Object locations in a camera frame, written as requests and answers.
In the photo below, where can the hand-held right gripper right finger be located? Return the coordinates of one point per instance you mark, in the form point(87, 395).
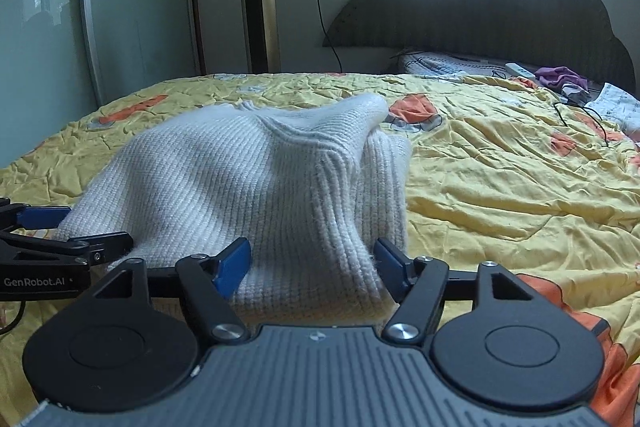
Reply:
point(392, 268)

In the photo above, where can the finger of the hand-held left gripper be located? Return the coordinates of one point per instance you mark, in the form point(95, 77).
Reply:
point(45, 216)
point(107, 246)

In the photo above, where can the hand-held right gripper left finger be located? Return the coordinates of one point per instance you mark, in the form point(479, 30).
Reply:
point(232, 264)

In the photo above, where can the white knitted sweater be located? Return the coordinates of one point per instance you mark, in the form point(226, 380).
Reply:
point(200, 177)

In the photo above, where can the yellow printed bedsheet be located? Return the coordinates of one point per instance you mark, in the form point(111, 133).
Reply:
point(500, 187)

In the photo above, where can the floral glass wardrobe door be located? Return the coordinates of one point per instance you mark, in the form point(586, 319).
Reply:
point(30, 57)
point(140, 17)

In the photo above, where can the white remote control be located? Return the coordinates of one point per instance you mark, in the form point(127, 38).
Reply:
point(519, 71)

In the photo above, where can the purple cloth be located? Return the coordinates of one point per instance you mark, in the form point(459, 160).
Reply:
point(560, 76)

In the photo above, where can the gold tower heater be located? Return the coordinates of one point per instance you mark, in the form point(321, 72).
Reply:
point(260, 7)

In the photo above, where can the white patterned cloth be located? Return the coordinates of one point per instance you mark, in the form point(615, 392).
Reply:
point(617, 104)

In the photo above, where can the dark padded headboard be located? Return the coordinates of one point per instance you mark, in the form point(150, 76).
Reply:
point(500, 7)

